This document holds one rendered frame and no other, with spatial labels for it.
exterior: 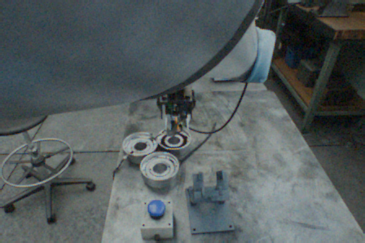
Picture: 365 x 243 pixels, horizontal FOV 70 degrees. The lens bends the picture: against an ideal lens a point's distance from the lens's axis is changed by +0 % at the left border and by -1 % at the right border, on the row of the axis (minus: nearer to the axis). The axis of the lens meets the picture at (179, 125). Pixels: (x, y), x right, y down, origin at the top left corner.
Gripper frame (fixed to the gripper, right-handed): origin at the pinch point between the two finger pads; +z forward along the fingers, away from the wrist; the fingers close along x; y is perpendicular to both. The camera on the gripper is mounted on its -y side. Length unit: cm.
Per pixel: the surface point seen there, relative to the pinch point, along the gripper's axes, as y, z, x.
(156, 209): 23.5, 2.5, -4.7
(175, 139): -5.1, 12.3, -0.5
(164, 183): 13.0, 8.6, -3.6
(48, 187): -36, 88, -79
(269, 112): -21.5, 16.5, 35.0
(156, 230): 26.4, 6.0, -5.0
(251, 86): -60, 34, 40
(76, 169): -58, 101, -71
